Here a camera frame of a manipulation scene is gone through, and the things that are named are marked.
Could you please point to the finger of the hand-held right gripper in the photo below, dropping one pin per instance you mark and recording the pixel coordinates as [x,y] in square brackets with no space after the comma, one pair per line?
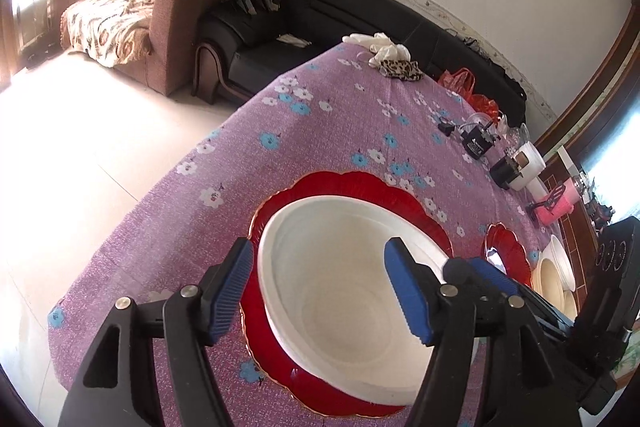
[492,274]

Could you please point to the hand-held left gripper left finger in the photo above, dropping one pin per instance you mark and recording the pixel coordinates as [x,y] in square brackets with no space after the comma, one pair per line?
[232,287]

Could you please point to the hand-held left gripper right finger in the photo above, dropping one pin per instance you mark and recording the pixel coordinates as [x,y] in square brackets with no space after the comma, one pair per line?
[407,287]

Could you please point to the small red scalloped plate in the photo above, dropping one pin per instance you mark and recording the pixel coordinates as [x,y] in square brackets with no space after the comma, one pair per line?
[505,239]

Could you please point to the small cream bowl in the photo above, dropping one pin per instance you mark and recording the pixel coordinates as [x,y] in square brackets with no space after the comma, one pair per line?
[571,305]

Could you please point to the large white bowl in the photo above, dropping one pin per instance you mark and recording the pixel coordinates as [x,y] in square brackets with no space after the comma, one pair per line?
[340,287]

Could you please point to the large red scalloped plate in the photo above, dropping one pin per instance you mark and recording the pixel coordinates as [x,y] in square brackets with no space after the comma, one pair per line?
[350,184]

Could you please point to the pink object with black stand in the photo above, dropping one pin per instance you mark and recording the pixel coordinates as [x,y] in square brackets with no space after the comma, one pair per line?
[555,209]

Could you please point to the white plastic jar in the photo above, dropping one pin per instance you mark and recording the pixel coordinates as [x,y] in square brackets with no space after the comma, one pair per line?
[532,164]

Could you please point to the black water pump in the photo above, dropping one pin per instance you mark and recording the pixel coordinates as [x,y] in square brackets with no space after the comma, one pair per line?
[477,142]

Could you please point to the clear plastic bag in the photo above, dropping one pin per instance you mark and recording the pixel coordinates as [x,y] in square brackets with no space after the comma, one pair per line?
[515,132]

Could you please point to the small black adapter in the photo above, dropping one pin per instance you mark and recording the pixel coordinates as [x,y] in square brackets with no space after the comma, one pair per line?
[446,128]

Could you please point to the red plastic bag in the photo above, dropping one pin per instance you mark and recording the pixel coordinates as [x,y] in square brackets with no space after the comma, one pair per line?
[457,83]
[485,106]

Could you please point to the purple floral tablecloth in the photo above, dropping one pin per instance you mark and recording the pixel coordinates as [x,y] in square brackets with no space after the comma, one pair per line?
[325,132]

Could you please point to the leopard print pouch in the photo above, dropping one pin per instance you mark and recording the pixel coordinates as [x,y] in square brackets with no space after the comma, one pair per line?
[402,71]

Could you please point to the dark clothes pile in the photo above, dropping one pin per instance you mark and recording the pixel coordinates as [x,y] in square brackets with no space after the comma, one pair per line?
[472,44]

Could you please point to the white gloves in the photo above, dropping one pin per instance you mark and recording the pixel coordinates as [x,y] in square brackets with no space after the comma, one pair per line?
[385,49]

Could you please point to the white paper sheet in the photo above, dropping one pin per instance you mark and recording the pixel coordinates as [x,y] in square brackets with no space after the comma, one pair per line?
[292,40]

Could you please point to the floral blanket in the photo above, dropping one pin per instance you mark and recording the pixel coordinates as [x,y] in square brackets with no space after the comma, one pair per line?
[105,27]

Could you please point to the black leather sofa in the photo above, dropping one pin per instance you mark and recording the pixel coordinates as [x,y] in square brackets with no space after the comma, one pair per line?
[325,7]

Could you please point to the wooden door frame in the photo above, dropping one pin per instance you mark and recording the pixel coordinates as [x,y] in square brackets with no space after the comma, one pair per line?
[607,67]

